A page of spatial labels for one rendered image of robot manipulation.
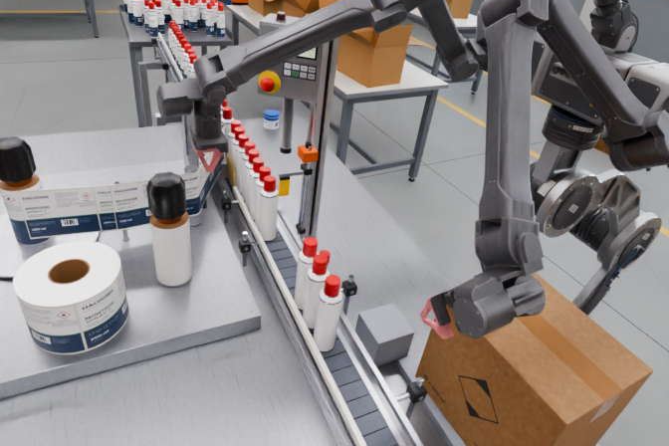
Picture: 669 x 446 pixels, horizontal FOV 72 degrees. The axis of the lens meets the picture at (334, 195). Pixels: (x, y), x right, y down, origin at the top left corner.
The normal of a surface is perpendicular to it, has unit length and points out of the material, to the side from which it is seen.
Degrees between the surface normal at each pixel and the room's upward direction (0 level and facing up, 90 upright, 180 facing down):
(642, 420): 0
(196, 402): 0
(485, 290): 51
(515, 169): 47
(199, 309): 0
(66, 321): 90
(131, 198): 90
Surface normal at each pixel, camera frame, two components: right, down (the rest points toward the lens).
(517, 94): 0.40, -0.13
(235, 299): 0.11, -0.83
